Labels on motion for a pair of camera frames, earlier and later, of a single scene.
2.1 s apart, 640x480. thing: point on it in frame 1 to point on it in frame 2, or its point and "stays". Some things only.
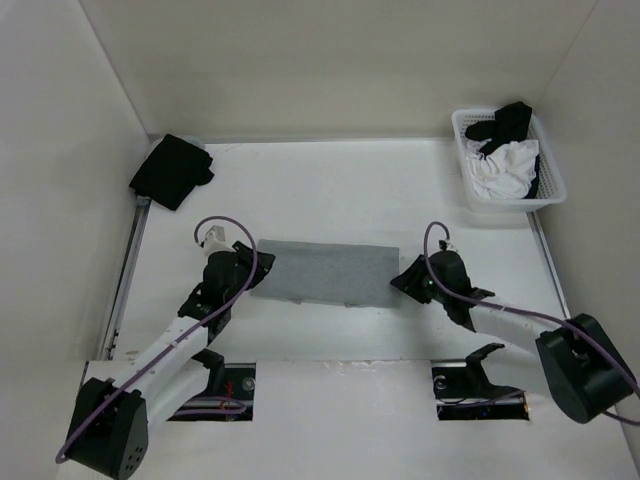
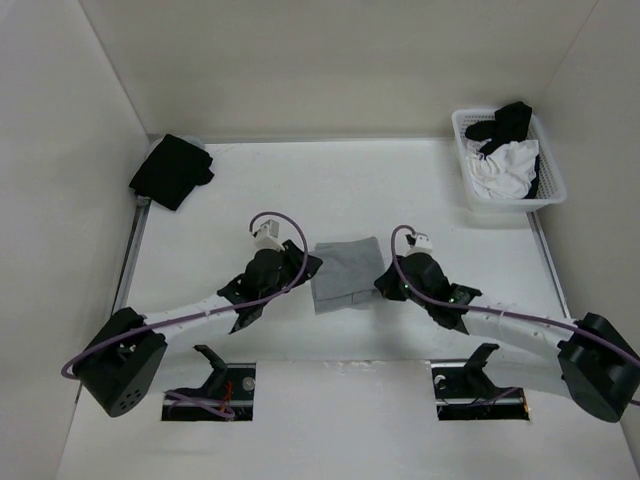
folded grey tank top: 193,140 stays
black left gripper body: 245,268 to 289,268
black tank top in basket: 510,125 stays
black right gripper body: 418,285 to 395,289
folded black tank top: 173,172 stays
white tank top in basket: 507,173 stays
